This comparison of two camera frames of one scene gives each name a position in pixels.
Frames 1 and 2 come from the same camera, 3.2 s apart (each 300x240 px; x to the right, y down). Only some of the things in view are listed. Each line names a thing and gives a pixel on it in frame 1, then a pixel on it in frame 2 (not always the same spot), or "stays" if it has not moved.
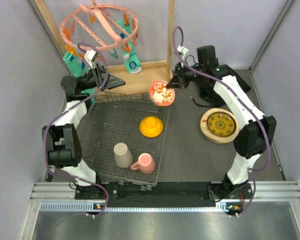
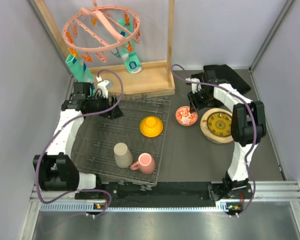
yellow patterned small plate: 221,124 stays
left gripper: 99,74 → 113,113
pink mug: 145,163 stays
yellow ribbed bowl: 151,126 stays
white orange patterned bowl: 160,94 → 184,117
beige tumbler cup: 123,157 stays
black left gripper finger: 175,82 → 192,108
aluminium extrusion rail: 60,197 stays
